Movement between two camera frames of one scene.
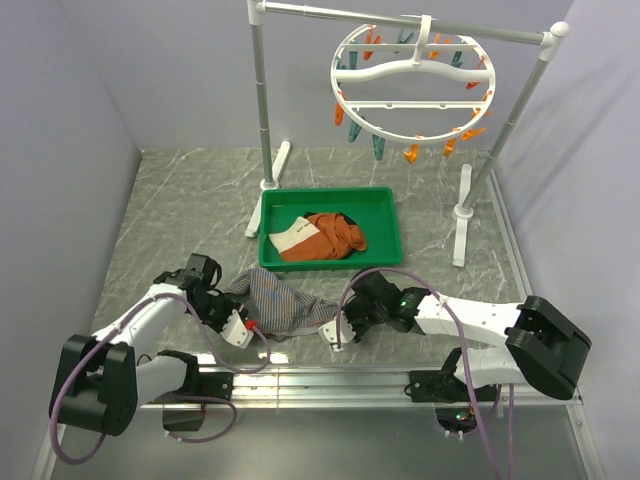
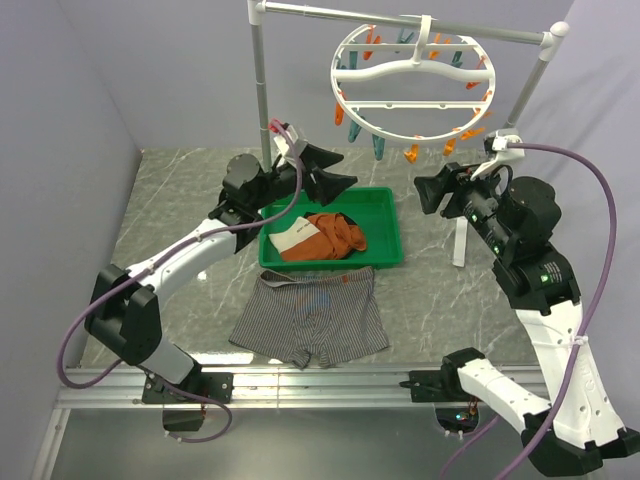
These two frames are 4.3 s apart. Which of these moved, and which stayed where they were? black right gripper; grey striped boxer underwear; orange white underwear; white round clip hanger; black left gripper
Moved: black left gripper; grey striped boxer underwear; black right gripper
Stayed: white round clip hanger; orange white underwear
